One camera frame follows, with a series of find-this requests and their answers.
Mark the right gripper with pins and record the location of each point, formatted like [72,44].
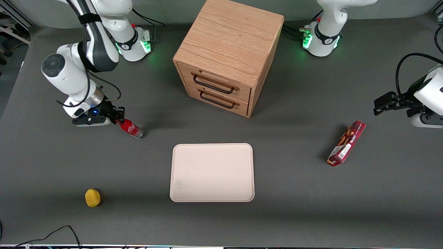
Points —
[105,110]

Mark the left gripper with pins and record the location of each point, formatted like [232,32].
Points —
[407,100]

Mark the red coke bottle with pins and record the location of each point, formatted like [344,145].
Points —
[131,129]

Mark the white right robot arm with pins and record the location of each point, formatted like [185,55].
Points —
[93,41]

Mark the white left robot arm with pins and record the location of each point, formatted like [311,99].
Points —
[328,24]

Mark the beige rectangular tray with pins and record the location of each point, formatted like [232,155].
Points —
[211,173]

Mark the red snack box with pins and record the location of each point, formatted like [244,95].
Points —
[347,142]

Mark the yellow lemon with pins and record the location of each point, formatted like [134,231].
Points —
[92,198]

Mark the wooden drawer front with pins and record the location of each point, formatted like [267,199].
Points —
[221,83]
[221,102]

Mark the wooden drawer cabinet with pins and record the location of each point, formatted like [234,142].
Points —
[228,38]

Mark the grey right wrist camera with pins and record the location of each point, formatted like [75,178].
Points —
[91,121]

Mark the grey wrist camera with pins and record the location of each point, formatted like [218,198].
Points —
[91,121]
[429,120]

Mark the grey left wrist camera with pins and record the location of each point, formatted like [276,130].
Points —
[429,120]

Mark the aluminium frame rail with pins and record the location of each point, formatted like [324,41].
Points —
[14,20]

